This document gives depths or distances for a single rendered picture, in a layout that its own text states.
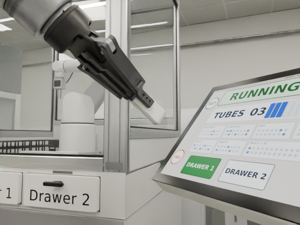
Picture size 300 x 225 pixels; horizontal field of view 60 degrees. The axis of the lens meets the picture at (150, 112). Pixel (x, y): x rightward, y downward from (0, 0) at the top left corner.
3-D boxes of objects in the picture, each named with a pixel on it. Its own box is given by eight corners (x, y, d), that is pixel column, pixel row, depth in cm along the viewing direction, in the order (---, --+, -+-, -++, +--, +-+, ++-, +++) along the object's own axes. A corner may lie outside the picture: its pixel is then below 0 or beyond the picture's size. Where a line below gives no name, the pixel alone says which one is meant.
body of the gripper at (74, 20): (81, -8, 38) (126, 39, 41) (66, 16, 45) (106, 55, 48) (46, 23, 35) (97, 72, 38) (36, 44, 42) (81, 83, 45)
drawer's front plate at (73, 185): (96, 213, 83) (97, 177, 84) (22, 205, 91) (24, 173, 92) (99, 211, 84) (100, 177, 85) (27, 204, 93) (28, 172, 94)
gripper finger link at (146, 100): (131, 82, 45) (140, 79, 42) (151, 102, 47) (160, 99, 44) (127, 89, 44) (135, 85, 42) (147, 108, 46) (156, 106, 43)
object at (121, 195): (125, 219, 81) (125, 172, 83) (-94, 196, 112) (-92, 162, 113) (181, 175, 172) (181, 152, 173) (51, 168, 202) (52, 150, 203)
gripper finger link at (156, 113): (139, 87, 46) (140, 86, 46) (164, 112, 49) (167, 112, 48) (129, 99, 45) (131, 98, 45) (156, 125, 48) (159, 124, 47)
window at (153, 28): (126, 127, 88) (127, -106, 96) (124, 127, 89) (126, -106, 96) (177, 131, 171) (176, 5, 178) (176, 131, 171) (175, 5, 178)
